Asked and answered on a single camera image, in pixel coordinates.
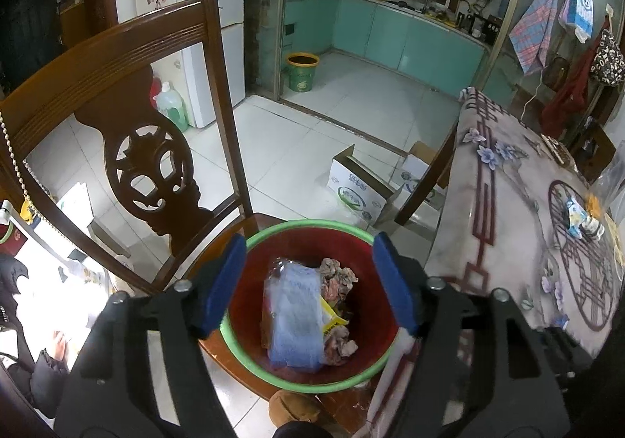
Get teal kitchen cabinets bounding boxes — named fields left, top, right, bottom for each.
left=283, top=0, right=489, bottom=96

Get pink paper trash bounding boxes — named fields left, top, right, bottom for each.
left=319, top=258, right=359, bottom=366

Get clear bag orange snacks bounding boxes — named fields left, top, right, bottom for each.
left=585, top=142, right=625, bottom=220

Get yellow green bucket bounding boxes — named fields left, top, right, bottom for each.
left=286, top=52, right=320, bottom=93

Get blue white hanging bag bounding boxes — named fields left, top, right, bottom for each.
left=559, top=0, right=594, bottom=44

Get red hanging garment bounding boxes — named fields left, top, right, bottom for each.
left=540, top=16, right=610, bottom=139

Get green detergent bottle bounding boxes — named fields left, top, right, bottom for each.
left=155, top=81, right=189, bottom=132

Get blue white snack wrapper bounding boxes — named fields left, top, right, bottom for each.
left=566, top=197, right=587, bottom=239

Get yellow medicine box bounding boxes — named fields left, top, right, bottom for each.
left=320, top=297, right=348, bottom=334

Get carved wooden chair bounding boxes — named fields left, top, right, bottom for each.
left=0, top=0, right=295, bottom=400

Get brown hanging handbag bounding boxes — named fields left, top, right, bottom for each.
left=542, top=54, right=570, bottom=92

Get red green trash basin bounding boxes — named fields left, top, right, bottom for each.
left=219, top=220, right=398, bottom=393

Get plaid cloth hanging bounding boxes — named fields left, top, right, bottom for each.
left=509, top=0, right=558, bottom=75

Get white cardboard box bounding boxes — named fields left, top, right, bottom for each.
left=327, top=141, right=436, bottom=225

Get letter patterned bag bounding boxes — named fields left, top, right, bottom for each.
left=590, top=29, right=625, bottom=87

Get wooden chair at wall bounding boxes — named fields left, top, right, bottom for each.
left=569, top=117, right=616, bottom=184

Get clear plastic bottle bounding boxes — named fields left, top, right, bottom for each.
left=265, top=258, right=324, bottom=371

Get brown snack package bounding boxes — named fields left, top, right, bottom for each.
left=540, top=134, right=577, bottom=171

